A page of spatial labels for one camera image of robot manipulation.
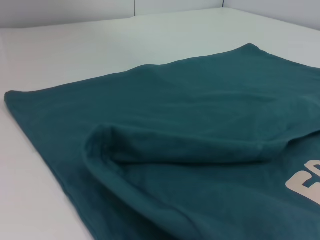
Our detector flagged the teal blue t-shirt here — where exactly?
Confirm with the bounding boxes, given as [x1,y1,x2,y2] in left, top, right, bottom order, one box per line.
[4,42,320,240]

